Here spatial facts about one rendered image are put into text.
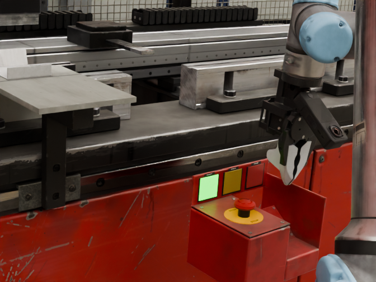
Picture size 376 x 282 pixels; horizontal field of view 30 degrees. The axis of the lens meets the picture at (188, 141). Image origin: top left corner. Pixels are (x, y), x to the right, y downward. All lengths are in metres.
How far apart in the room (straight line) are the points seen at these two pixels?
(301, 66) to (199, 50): 0.72
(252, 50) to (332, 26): 0.97
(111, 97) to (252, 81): 0.61
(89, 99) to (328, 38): 0.39
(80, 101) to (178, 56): 0.78
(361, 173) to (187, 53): 1.25
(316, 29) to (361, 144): 0.42
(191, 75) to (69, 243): 0.49
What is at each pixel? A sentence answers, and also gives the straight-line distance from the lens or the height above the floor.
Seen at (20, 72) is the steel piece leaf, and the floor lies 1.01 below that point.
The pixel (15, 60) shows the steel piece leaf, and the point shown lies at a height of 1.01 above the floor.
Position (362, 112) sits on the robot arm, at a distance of 0.71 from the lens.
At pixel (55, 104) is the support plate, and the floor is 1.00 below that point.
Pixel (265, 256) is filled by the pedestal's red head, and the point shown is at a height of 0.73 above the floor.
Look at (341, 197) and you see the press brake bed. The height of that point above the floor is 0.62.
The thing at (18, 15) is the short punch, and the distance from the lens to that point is 1.36.
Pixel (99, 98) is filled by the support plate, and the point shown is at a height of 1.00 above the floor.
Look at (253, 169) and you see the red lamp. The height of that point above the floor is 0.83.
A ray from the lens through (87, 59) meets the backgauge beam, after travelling 1.72.
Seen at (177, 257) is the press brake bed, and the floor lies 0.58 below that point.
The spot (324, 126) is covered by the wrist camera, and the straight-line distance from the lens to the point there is 1.23.
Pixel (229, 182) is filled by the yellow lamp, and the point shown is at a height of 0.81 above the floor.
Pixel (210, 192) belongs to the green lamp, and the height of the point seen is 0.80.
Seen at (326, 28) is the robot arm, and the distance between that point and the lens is 1.10.
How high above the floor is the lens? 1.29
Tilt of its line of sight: 18 degrees down
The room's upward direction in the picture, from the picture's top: 4 degrees clockwise
